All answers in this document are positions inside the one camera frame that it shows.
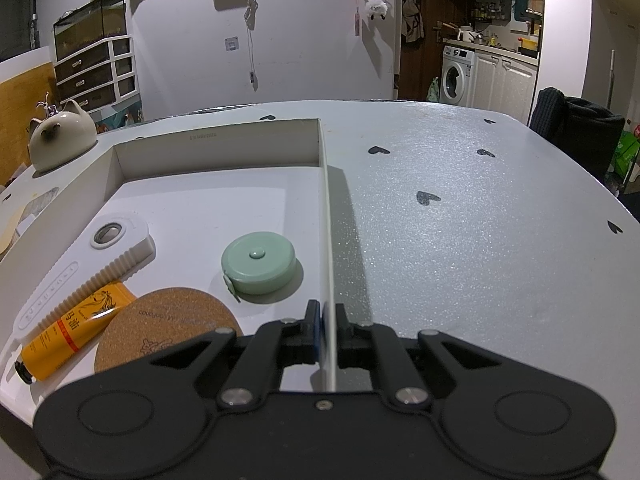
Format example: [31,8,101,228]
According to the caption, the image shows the white washing machine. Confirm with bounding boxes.
[440,44,476,106]

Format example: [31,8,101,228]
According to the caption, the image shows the white pole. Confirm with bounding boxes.
[605,49,616,112]

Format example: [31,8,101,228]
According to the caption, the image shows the mint green tape measure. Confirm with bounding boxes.
[221,230,297,304]

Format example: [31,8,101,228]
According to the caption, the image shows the large green bag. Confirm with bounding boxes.
[607,129,640,181]

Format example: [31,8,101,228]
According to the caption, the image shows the white cardboard box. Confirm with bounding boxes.
[0,118,347,428]

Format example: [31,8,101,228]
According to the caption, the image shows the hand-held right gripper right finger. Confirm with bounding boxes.
[334,303,504,407]

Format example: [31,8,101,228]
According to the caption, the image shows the dark chair with black cloth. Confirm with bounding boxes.
[529,86,626,181]

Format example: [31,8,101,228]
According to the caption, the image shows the white drawer cabinet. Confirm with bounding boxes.
[53,35,139,114]

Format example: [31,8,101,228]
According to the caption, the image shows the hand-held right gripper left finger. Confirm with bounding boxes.
[149,299,322,409]

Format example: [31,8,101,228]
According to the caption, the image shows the white ribbed plastic tool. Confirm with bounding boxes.
[13,213,156,346]

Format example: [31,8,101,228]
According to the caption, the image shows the orange cream tube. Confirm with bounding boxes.
[13,282,137,385]

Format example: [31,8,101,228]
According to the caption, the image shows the white kitchen cabinet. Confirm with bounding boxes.
[472,52,539,126]

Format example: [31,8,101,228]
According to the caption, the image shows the glass fish tank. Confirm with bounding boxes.
[52,0,129,61]

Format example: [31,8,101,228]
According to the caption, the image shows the hanging apron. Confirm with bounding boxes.
[401,0,425,44]

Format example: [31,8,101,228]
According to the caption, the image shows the cat-shaped ceramic pot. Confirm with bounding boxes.
[27,98,99,174]

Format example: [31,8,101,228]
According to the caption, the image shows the hanging white cable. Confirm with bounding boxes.
[244,0,260,92]

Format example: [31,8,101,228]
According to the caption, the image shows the wooden board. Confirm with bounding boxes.
[0,60,60,189]

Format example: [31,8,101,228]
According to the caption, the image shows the round cork coaster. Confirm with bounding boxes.
[94,287,245,375]

